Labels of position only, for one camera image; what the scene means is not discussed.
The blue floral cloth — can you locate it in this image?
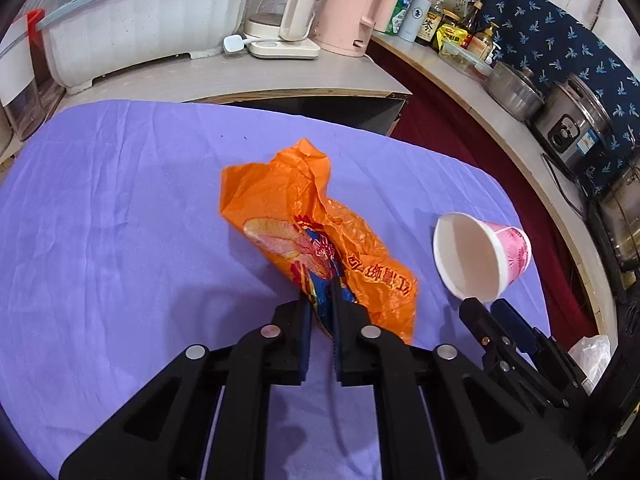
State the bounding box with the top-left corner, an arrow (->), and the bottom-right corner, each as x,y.
472,0 -> 640,202

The black induction cooktop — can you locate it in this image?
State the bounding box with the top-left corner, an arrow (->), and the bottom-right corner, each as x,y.
584,199 -> 640,307

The white dish drainer with lid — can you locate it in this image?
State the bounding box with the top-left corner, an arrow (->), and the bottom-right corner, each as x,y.
37,0 -> 261,96

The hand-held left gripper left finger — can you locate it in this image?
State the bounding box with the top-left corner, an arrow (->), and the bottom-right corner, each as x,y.
59,292 -> 314,480

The orange snack wrapper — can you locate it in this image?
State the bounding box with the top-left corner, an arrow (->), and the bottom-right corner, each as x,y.
219,138 -> 420,346

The yellow seasoning packet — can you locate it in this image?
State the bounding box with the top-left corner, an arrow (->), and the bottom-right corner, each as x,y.
436,24 -> 474,54

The green tin can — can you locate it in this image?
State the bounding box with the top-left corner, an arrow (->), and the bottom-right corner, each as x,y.
387,0 -> 419,36

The small steel pot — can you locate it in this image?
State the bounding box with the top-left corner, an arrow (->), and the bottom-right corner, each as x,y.
484,59 -> 546,121

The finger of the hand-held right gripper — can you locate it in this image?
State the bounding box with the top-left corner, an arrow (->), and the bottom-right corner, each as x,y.
458,297 -> 507,362
492,298 -> 552,361

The steel rice cooker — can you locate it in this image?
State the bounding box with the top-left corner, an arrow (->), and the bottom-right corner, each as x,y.
529,73 -> 616,181

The pale blue bottle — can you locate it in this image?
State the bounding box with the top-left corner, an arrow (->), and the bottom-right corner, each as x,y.
398,0 -> 436,44

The large steel steamer pot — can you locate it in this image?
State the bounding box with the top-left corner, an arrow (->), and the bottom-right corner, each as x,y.
599,159 -> 640,272

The white trash bag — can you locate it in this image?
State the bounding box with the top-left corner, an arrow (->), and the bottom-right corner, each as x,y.
567,334 -> 612,392

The clear food container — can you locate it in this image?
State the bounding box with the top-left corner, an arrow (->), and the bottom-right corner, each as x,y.
439,42 -> 494,79

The black power cable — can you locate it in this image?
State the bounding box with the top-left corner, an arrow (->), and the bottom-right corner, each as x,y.
539,152 -> 589,222

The pink electric kettle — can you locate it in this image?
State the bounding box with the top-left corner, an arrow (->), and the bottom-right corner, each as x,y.
312,0 -> 406,57

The purple tablecloth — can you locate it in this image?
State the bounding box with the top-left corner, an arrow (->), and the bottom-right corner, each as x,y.
0,98 -> 552,480

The white electric kettle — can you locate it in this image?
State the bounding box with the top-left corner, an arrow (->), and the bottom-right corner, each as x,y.
243,0 -> 326,60

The pink paper cup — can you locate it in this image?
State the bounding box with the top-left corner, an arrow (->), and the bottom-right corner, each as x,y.
432,212 -> 533,304

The dark sauce bottle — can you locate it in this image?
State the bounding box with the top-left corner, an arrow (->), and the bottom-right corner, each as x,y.
414,0 -> 446,46

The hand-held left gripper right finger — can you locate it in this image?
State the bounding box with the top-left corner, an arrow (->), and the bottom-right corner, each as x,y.
329,280 -> 587,480

